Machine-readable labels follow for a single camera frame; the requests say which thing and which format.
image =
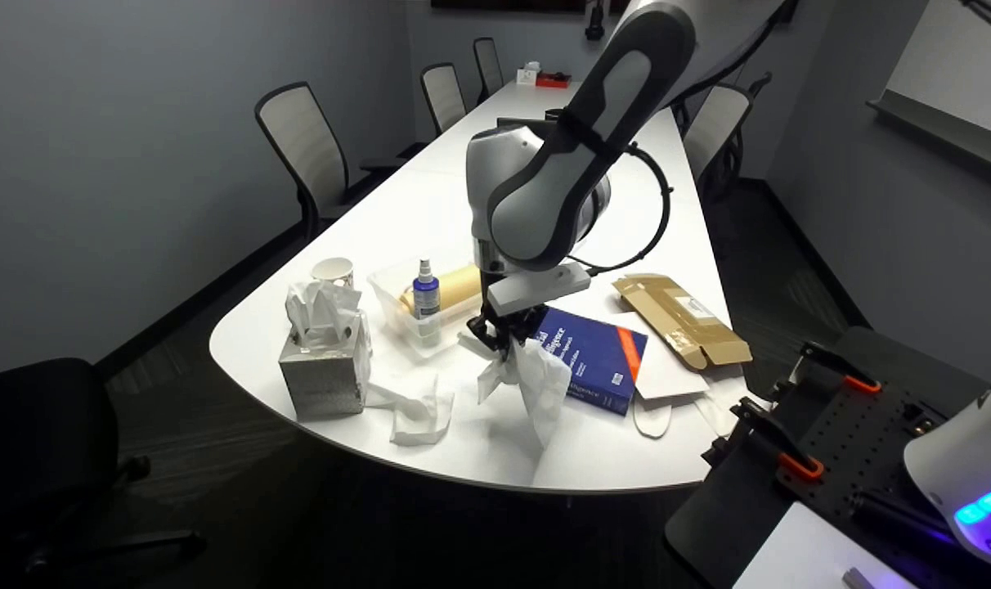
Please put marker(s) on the mesh back office chair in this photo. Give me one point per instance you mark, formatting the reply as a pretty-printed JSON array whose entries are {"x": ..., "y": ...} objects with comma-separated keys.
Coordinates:
[
  {"x": 490, "y": 60},
  {"x": 717, "y": 124},
  {"x": 442, "y": 95},
  {"x": 304, "y": 136}
]

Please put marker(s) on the black office chair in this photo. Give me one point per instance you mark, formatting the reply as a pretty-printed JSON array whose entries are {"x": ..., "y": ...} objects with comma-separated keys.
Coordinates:
[{"x": 38, "y": 437}]

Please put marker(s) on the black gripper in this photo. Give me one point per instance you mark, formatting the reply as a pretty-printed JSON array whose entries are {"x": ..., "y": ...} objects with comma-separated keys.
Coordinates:
[{"x": 512, "y": 317}]

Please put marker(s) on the blue book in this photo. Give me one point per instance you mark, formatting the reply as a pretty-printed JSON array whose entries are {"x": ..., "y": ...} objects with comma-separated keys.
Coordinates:
[{"x": 592, "y": 356}]

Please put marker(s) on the white paper sheet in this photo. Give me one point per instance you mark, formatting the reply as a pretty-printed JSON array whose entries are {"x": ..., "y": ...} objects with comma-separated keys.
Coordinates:
[{"x": 800, "y": 558}]

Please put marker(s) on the grey tissue box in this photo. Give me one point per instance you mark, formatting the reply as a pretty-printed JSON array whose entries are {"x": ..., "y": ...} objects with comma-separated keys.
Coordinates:
[{"x": 319, "y": 377}]

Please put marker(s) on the black breadboard plate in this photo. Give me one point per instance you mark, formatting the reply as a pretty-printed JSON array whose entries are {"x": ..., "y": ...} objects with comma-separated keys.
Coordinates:
[{"x": 864, "y": 445}]

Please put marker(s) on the white paper envelope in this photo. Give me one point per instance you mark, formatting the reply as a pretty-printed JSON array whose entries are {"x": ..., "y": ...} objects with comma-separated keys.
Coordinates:
[{"x": 668, "y": 377}]

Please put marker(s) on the clear plastic cup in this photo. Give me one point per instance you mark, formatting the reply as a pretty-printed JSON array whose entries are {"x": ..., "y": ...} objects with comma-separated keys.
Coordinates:
[{"x": 420, "y": 421}]

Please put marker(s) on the clear plastic container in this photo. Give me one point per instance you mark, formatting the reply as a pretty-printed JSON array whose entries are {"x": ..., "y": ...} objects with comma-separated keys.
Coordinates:
[{"x": 433, "y": 327}]

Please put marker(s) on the wall whiteboard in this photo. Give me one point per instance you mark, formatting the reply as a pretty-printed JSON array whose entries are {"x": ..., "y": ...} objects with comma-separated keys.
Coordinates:
[{"x": 963, "y": 53}]

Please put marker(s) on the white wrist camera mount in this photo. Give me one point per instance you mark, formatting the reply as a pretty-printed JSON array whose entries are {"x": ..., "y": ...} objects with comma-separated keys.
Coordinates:
[{"x": 537, "y": 289}]

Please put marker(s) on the yellow sponge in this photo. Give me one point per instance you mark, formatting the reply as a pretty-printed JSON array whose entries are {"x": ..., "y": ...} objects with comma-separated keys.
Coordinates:
[{"x": 461, "y": 285}]

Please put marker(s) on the black orange bar clamp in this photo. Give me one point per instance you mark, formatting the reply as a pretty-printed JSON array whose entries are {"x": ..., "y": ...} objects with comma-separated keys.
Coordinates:
[
  {"x": 777, "y": 443},
  {"x": 841, "y": 370}
]

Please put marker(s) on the small blue spray bottle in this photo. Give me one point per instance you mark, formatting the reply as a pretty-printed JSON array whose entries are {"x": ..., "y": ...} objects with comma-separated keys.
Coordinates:
[{"x": 426, "y": 294}]

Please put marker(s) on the white robot base blue light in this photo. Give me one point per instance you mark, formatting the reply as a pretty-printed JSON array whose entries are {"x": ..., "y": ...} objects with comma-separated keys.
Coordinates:
[{"x": 963, "y": 458}]

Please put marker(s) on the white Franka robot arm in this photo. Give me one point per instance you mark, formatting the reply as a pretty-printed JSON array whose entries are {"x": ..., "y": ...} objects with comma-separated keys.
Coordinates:
[{"x": 625, "y": 76}]

